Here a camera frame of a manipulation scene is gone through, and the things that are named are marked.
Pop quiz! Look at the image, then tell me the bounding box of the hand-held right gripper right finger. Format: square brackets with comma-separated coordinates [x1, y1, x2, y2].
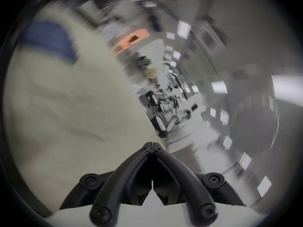
[153, 142, 247, 226]

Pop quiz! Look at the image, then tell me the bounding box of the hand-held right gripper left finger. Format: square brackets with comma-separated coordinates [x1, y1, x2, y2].
[59, 142, 154, 227]

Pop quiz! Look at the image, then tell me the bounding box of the dark blue shirt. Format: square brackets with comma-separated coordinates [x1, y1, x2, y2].
[20, 20, 78, 63]

